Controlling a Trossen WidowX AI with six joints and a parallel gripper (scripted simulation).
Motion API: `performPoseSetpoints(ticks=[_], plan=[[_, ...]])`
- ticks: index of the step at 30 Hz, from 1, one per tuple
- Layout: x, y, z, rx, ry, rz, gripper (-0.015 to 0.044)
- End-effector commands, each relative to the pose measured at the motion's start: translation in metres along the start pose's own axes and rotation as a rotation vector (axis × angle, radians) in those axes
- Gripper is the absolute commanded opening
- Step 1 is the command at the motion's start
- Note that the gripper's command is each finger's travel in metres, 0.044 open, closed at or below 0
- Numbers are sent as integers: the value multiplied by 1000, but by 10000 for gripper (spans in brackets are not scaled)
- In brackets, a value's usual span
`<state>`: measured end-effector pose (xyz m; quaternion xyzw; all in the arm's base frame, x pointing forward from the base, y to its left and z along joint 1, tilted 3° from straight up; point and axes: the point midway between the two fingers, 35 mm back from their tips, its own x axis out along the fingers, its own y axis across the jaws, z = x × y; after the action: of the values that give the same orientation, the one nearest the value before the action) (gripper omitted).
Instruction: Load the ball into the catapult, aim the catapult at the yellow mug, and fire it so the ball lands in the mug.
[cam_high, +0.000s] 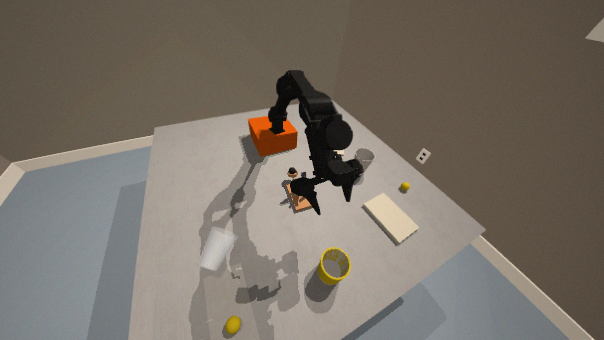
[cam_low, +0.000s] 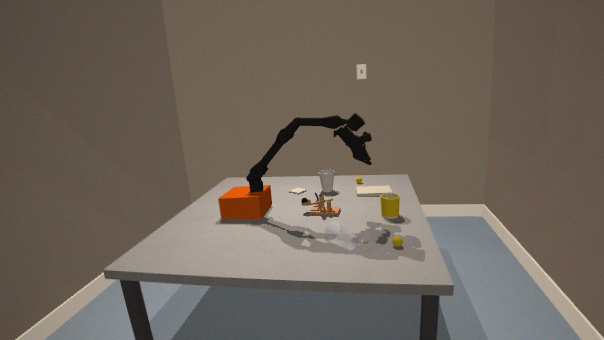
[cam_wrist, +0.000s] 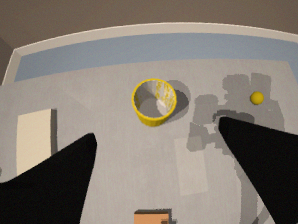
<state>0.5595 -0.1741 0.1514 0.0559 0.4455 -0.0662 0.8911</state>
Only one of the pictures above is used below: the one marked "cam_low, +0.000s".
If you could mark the wooden catapult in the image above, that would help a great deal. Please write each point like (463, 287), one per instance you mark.
(320, 209)

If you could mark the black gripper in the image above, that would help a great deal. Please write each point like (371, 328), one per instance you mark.
(359, 152)

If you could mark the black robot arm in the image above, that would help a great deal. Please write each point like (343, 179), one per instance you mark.
(354, 123)

